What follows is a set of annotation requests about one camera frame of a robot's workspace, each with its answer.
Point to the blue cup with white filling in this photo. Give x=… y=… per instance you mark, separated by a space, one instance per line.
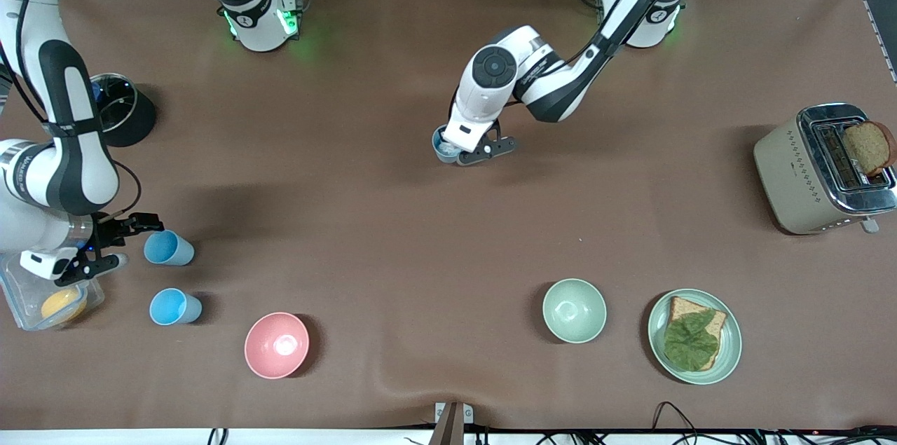
x=441 y=149

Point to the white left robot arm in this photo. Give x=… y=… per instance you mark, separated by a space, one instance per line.
x=553 y=87

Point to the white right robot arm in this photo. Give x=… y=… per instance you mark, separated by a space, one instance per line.
x=70 y=172

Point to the orange round food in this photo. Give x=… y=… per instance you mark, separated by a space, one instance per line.
x=62 y=306

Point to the clear plastic container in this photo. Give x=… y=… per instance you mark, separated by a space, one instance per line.
x=14 y=298

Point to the brown table mat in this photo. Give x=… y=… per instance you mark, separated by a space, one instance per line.
x=420 y=235

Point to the light green bowl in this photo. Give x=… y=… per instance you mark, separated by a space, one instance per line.
x=573 y=310

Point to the pink bowl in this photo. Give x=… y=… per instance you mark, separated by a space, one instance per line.
x=275 y=345

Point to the brown bread slice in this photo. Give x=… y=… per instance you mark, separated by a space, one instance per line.
x=683 y=306

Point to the green lettuce leaf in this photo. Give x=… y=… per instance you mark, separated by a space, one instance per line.
x=690 y=343

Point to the beige and chrome toaster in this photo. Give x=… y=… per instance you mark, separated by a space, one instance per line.
x=778 y=172

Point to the light green plate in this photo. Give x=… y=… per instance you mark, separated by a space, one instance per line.
x=732 y=343

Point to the brown toast slice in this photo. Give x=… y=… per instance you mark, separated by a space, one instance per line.
x=869 y=147

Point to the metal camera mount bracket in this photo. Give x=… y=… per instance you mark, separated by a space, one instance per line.
x=452 y=424

